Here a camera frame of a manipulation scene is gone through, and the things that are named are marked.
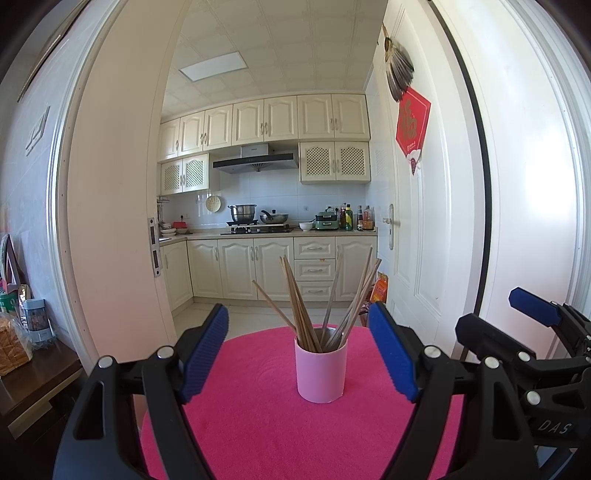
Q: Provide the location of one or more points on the red kitchen container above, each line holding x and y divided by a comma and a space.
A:
182, 227

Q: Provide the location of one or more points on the stacked white dishes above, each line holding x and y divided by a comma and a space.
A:
167, 231

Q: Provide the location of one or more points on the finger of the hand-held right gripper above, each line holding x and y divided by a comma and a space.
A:
489, 337
535, 304

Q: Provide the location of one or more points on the bagged bread loaf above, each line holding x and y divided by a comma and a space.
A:
14, 346

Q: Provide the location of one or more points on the steel cooking pot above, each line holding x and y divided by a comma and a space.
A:
242, 213

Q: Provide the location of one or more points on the pink round mat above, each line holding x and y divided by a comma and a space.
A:
277, 438

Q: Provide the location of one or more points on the ceiling light panel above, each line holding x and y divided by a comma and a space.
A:
214, 67

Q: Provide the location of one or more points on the black range hood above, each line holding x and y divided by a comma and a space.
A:
256, 161

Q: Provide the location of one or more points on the red paper poster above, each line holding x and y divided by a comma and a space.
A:
412, 122

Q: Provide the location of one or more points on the dark framed ornament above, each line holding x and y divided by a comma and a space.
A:
10, 263

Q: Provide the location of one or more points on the hanging utensil rack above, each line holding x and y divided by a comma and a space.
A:
162, 212

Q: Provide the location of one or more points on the white panel door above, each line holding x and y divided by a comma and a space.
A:
438, 230

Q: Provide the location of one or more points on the cream wooden door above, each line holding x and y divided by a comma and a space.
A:
115, 184

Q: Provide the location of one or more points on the pink cup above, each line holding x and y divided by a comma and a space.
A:
318, 374

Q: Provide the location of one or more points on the white bowl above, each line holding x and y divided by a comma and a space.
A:
307, 226

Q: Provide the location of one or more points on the clear jar with lid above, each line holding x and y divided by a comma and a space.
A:
36, 321

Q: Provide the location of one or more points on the dark wooden sideboard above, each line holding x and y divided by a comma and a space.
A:
32, 392

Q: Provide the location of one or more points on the metal door lock plate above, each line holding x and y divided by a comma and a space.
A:
155, 247

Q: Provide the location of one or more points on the cream base cabinets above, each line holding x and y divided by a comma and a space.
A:
240, 267

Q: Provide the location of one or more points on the dark sauce bottle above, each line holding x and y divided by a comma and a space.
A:
359, 220

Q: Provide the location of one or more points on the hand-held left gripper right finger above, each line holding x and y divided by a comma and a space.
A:
392, 355

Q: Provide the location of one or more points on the dark frying pan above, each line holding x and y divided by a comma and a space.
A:
274, 217

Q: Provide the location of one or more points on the orange snack bag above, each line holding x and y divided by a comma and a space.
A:
379, 288

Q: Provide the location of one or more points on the red sauce bottle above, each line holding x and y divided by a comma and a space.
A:
368, 220

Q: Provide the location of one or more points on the lattice door wall cabinet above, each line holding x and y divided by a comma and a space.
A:
334, 161
184, 174

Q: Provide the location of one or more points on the black gas stove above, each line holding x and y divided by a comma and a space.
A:
256, 228

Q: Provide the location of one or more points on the green container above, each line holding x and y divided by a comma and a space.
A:
9, 302

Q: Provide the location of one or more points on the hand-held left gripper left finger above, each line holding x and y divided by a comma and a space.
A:
205, 355

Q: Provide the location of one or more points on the group of wooden chopsticks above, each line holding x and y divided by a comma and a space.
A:
302, 318

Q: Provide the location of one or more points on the feather fan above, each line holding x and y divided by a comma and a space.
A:
399, 69

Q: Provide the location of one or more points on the cream wall cabinet row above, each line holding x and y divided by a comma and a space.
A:
277, 120

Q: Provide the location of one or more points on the round white wall strainer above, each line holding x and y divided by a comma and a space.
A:
214, 203

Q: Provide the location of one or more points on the green electric cooker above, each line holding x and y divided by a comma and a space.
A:
328, 221

